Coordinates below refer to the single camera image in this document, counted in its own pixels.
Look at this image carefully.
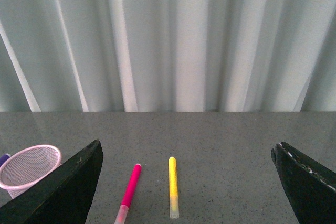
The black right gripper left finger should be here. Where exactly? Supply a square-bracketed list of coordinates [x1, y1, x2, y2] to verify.
[1, 140, 103, 223]

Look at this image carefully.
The pink mesh pen cup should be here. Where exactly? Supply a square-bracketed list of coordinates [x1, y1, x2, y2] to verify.
[1, 144, 62, 199]

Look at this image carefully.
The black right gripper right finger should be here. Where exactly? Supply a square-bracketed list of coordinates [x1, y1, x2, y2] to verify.
[271, 142, 335, 223]

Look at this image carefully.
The yellow marker pen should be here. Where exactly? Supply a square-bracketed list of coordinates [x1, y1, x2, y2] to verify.
[169, 157, 180, 219]

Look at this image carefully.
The white pleated curtain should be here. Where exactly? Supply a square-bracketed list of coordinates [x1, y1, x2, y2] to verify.
[1, 0, 335, 112]

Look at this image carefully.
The purple marker pen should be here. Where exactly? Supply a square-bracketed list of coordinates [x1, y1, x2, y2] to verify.
[0, 153, 11, 167]

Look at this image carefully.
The pink marker pen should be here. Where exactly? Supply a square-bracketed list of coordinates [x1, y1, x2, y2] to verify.
[114, 163, 142, 224]

